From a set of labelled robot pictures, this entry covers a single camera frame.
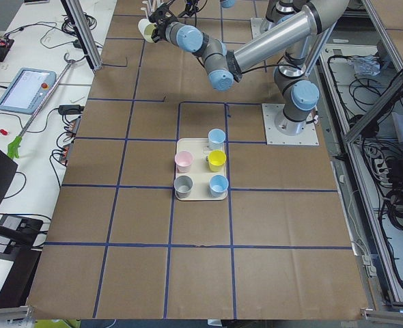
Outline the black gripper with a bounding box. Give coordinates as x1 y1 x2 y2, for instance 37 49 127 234
151 18 169 43

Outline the white plastic cup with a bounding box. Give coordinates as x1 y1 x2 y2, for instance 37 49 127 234
138 18 156 43

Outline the light blue cup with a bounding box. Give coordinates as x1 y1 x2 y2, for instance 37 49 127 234
208 128 226 150
209 174 229 197

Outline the pink plastic cup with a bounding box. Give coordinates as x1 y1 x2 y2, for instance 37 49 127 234
174 150 193 173

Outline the yellow plastic cup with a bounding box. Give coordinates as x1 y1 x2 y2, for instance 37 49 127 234
208 150 227 172

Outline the grey plastic cup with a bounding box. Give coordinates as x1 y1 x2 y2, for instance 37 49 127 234
173 175 193 199

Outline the blue teach pendant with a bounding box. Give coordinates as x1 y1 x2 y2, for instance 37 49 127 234
0 68 57 114

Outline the cream plastic tray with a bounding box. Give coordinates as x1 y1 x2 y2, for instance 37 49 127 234
175 138 228 201

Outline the green reacher grabber tool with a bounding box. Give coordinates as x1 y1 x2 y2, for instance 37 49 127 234
7 53 76 159

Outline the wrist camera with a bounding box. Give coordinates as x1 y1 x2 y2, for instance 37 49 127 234
148 3 174 23

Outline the white wire cup rack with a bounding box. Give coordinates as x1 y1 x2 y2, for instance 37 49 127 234
141 0 163 16

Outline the aluminium frame post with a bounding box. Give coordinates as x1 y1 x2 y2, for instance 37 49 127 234
61 0 102 72

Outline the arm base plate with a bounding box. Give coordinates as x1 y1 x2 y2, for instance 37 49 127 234
262 103 320 147
250 17 291 45

